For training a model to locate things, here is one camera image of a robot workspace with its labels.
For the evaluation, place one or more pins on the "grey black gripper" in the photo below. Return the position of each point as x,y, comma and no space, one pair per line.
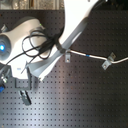
24,84

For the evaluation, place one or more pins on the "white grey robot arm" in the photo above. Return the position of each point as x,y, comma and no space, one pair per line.
27,50

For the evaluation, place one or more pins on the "blue connector at left edge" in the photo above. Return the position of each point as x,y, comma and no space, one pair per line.
1,89

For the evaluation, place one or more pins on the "metal cable clip left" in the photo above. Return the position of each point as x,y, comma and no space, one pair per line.
67,57

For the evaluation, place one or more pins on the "metal cable clip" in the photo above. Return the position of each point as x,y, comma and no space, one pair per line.
112,56
106,64
67,57

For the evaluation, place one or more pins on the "metal cable clip lower right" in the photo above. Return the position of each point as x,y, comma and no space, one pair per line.
106,64

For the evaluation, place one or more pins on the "metal cable clip upper right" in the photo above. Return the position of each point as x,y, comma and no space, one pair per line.
112,56

